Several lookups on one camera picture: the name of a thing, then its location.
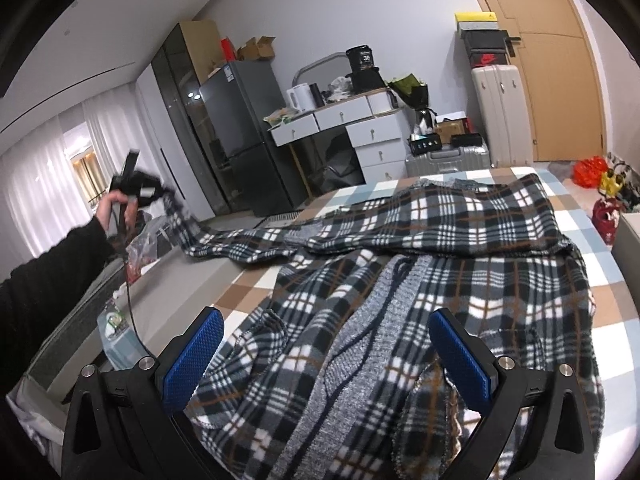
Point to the red canister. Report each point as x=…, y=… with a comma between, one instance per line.
x=605, y=220

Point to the beige suitcase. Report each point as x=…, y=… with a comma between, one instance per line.
x=500, y=110

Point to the wooden door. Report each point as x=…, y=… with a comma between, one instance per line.
x=550, y=85

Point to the black thermos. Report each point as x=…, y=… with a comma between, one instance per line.
x=316, y=95

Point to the person's left hand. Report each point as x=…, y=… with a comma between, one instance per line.
x=107, y=212

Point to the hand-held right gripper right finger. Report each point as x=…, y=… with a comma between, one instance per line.
x=462, y=365

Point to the large cardboard box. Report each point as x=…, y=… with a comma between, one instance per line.
x=202, y=47

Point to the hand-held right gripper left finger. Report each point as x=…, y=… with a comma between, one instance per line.
x=192, y=360

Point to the person's left forearm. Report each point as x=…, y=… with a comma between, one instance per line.
x=50, y=280

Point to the silver suitcase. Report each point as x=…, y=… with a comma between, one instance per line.
x=445, y=160

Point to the light blue tissue packet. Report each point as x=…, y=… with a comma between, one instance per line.
x=120, y=345

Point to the white plastic bag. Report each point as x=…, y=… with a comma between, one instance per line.
x=340, y=87

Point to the dark glass wardrobe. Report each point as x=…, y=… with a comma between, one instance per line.
x=175, y=85

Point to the small open cardboard box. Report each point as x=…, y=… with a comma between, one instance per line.
x=257, y=50

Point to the yellow lid shoe box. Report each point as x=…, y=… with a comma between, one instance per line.
x=477, y=17

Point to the orange plastic bag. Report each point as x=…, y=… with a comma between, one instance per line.
x=590, y=170

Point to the yellow toy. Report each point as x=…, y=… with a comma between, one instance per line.
x=610, y=182

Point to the black shoe box red logo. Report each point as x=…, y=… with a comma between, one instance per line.
x=490, y=59

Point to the clear plastic bag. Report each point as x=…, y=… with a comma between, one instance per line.
x=147, y=240

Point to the black bucket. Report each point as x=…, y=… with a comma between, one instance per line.
x=361, y=59

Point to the grey upholstered bed frame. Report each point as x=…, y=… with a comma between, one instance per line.
x=200, y=285

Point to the black box with lights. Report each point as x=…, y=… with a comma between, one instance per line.
x=425, y=146

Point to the brown cardboard box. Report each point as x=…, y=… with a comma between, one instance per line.
x=452, y=129

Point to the white electric kettle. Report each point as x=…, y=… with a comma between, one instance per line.
x=300, y=99

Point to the white curtain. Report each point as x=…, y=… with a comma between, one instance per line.
x=40, y=185

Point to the checkered bed sheet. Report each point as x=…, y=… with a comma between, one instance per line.
x=600, y=310

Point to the plaid fleece garment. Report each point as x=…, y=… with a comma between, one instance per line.
x=450, y=220

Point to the white crumpled cloth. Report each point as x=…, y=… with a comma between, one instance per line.
x=30, y=410

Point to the grey refrigerator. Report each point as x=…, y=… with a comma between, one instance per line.
x=240, y=110

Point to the white drawer desk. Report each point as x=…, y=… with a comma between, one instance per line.
x=370, y=135

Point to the arched mirror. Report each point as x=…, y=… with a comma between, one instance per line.
x=320, y=70

